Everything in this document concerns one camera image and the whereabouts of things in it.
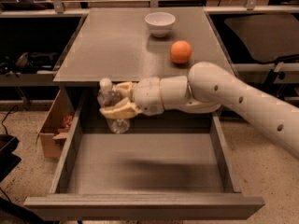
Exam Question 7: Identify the grey open top drawer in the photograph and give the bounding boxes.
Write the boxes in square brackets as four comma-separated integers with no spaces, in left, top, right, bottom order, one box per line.
[23,91,265,221]

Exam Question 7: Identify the black cable on floor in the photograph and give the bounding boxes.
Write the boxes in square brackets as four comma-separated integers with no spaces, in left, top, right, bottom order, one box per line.
[0,105,19,135]

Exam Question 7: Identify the cardboard box on floor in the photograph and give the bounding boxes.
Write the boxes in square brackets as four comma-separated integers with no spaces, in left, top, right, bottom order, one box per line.
[38,90,74,159]

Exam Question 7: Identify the grey cabinet counter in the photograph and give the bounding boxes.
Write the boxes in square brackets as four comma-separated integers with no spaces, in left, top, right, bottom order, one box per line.
[54,7,230,87]

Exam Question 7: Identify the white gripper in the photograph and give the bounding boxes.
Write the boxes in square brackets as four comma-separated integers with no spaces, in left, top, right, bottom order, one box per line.
[99,77,164,119]

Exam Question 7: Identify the orange fruit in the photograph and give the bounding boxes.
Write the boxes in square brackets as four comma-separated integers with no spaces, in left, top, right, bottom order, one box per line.
[170,40,192,63]

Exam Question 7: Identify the black headphones on shelf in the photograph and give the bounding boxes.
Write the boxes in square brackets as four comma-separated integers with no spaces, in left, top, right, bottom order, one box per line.
[16,52,59,74]

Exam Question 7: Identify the dark office chair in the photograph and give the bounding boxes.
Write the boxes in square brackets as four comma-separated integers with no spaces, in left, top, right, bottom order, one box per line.
[224,13,299,63]

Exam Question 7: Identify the white ceramic bowl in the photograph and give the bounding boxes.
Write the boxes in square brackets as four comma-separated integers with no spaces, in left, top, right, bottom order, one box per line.
[145,12,176,37]

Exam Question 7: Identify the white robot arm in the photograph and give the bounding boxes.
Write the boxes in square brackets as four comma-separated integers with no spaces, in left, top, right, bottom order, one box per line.
[97,62,299,157]

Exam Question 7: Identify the clear plastic water bottle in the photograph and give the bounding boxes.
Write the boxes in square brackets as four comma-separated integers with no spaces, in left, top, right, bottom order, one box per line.
[97,77,130,134]

